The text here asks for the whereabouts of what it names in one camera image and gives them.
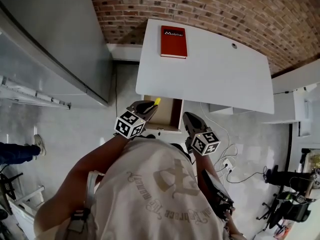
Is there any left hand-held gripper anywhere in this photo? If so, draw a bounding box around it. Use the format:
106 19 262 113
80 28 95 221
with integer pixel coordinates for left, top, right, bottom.
114 100 159 140

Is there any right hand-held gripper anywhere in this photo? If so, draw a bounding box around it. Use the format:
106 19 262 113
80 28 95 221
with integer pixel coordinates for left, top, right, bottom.
182 111 222 157

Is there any yellow small object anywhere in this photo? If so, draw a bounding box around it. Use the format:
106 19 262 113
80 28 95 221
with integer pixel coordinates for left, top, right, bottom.
149 97 162 110

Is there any white drawer with wooden inside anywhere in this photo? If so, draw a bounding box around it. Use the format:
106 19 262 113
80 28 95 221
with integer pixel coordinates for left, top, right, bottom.
142 95 185 136

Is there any person's left forearm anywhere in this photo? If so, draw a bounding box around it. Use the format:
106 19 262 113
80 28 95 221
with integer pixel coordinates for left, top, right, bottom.
33 133 131 240

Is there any person's right forearm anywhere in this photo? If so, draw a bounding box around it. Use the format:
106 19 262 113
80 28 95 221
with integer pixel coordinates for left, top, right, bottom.
193 153 245 240

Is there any white open desk cabinet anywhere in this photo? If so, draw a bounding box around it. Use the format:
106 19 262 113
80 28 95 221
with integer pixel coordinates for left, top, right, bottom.
208 103 256 115

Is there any white desk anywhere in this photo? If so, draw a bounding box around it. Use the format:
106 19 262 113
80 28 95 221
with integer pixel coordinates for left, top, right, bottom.
135 18 275 115

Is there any white power strip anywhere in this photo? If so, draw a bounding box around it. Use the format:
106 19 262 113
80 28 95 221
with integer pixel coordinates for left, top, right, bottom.
222 158 236 173

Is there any black wrist-mounted display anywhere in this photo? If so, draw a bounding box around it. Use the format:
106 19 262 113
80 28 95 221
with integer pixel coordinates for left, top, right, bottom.
201 168 236 222

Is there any red hardcover book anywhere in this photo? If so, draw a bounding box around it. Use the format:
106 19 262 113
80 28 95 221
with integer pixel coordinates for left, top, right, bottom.
160 25 188 60

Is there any person's white printed t-shirt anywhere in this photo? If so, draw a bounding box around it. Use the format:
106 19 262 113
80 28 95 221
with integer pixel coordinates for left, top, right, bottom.
53 136 230 240

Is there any white metal rack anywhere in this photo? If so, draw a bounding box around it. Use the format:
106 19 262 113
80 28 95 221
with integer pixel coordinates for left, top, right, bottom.
0 75 73 110

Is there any white shelving unit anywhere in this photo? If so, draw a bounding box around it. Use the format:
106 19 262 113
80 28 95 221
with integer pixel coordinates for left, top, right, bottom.
259 57 320 138

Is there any black office chair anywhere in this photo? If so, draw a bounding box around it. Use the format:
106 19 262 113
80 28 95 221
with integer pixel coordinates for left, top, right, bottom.
256 191 313 231

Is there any black metal chair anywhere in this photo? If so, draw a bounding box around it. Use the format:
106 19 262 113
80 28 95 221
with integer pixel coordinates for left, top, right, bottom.
0 163 24 216

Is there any white furniture piece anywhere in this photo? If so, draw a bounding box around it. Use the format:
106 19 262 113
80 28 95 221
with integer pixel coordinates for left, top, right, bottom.
8 185 46 240

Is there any long white cable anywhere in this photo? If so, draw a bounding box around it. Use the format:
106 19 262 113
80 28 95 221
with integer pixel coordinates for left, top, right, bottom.
199 101 238 171

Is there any thin grey cable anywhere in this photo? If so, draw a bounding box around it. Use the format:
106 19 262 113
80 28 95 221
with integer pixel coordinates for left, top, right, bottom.
113 65 120 119

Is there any black power cable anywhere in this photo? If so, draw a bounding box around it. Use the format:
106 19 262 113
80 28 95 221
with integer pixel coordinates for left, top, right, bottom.
224 165 270 185

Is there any white shoulder strap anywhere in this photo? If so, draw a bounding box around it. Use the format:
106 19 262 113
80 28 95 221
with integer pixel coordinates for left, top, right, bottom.
83 170 106 211

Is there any thin black shelf cable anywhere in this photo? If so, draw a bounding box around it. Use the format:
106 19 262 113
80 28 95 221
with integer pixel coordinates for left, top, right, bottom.
273 87 308 96

